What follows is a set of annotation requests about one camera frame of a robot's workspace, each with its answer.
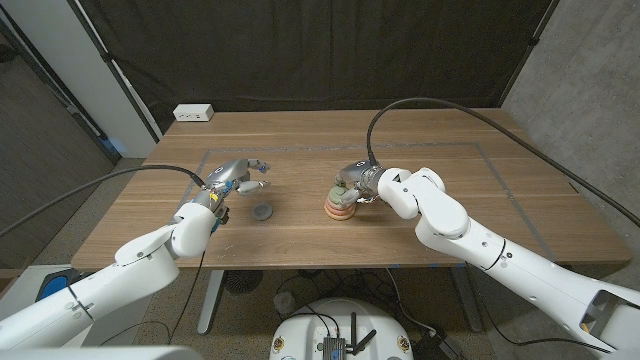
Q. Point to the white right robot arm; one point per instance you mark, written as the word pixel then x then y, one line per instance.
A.
pixel 440 215

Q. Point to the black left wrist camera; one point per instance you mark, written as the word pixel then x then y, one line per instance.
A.
pixel 223 215

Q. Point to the black backdrop stand pole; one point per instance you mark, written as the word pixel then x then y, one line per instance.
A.
pixel 108 57
pixel 535 40

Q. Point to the green hanoi disc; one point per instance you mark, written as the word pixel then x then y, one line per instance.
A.
pixel 336 195

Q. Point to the black floor fan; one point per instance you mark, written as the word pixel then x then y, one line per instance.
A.
pixel 242 281

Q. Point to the black backdrop curtain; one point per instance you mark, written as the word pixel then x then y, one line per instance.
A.
pixel 320 50

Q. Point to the black floor power strip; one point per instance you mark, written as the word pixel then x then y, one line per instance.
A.
pixel 435 347

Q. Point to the dusty pink hanoi disc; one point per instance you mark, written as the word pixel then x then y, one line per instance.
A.
pixel 331 205

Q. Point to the grey floor cylinder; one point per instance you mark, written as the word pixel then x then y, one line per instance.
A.
pixel 285 302

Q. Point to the coral red hanoi disc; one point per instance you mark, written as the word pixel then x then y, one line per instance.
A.
pixel 332 212

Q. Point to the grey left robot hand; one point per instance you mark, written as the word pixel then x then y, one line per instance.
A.
pixel 227 172

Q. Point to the white robot torso base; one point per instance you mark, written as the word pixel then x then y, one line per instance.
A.
pixel 305 325

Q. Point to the blue foot pad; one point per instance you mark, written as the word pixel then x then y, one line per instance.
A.
pixel 54 286

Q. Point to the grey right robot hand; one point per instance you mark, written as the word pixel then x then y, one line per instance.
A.
pixel 362 172

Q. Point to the black antenna radio module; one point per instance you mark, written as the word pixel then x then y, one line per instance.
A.
pixel 334 347

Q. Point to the white pedal board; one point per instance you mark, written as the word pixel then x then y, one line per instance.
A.
pixel 20 285

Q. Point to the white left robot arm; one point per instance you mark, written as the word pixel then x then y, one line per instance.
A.
pixel 125 280

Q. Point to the dark table leg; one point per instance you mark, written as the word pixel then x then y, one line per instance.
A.
pixel 470 305

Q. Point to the white power outlet box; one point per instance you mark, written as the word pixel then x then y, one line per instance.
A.
pixel 193 112

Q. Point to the grey hanoi disc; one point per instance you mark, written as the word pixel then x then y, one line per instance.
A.
pixel 261 212

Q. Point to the light grey table leg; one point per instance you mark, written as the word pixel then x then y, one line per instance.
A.
pixel 210 300

